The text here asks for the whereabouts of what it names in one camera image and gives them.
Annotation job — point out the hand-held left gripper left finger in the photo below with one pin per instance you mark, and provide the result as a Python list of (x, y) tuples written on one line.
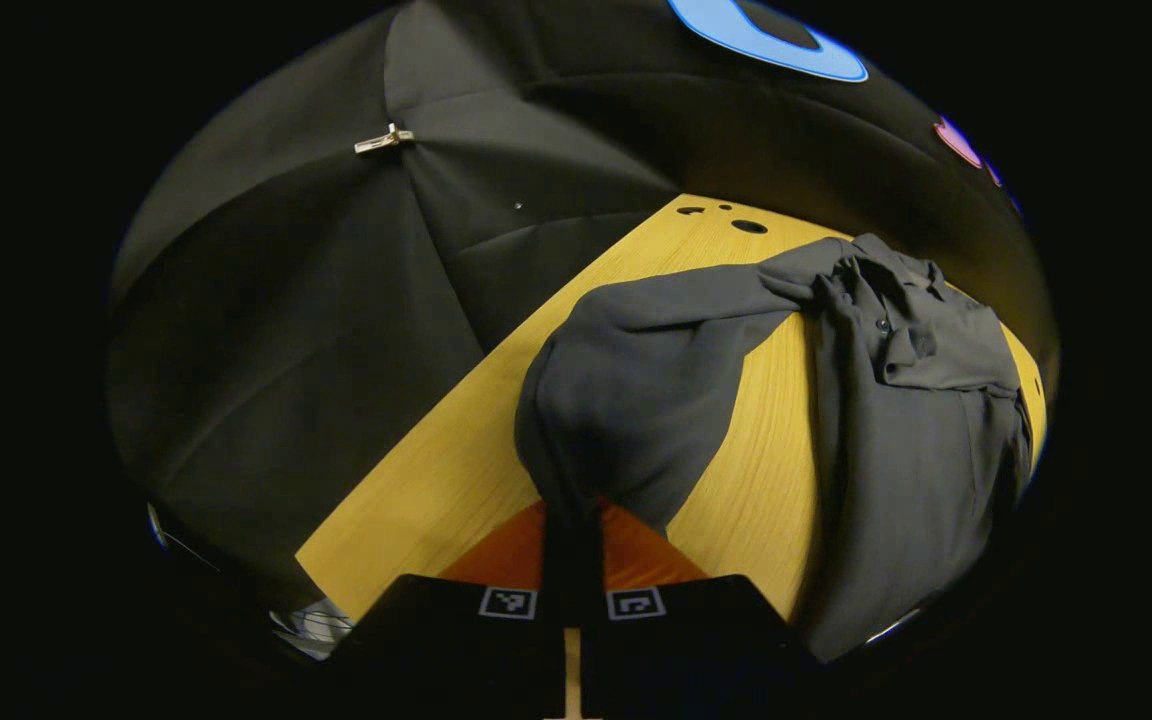
[(556, 575)]

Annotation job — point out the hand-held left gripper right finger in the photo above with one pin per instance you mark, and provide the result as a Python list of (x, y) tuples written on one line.
[(591, 575)]

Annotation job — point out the dark grey collared shirt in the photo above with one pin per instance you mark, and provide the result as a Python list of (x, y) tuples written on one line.
[(916, 450)]

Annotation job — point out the black backdrop cloth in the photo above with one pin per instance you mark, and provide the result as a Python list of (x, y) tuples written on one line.
[(286, 330)]

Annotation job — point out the silver metal clip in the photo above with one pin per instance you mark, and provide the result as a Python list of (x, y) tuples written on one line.
[(383, 139)]

